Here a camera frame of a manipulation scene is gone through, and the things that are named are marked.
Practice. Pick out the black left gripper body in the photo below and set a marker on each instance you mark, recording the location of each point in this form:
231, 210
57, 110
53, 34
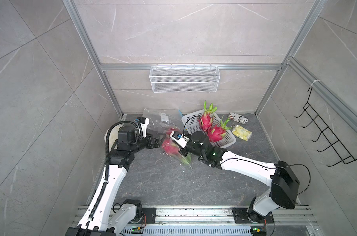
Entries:
139, 144

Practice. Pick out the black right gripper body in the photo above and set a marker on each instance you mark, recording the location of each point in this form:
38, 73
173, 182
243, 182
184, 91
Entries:
190, 149

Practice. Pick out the pink dragon fruit green scales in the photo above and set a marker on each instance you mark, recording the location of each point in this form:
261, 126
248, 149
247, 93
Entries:
206, 119

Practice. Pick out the clear zip-top bag blue seal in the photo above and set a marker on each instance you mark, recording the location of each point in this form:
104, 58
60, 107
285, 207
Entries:
161, 120

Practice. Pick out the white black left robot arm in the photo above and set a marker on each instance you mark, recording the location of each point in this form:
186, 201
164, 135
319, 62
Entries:
97, 220

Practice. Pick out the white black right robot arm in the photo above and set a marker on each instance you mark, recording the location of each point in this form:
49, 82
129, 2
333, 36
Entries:
279, 177

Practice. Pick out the white perforated plastic basket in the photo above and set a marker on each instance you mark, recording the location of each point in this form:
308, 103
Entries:
193, 125

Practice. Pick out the white plush toy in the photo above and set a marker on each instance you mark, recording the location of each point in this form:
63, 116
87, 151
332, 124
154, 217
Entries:
113, 137

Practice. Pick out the yellow crumpled snack packet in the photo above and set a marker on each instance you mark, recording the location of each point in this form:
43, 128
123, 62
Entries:
241, 132

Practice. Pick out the white red toy car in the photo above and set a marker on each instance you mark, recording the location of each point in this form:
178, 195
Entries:
238, 118

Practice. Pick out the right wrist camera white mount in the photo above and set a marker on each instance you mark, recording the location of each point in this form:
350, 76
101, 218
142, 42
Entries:
179, 138

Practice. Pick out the white wire mesh wall shelf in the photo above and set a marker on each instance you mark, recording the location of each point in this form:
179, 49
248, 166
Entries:
176, 79

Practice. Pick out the black wire hook rack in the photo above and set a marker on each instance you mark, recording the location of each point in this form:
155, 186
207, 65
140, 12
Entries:
333, 142

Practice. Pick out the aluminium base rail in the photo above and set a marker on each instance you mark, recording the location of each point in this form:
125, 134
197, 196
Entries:
222, 221

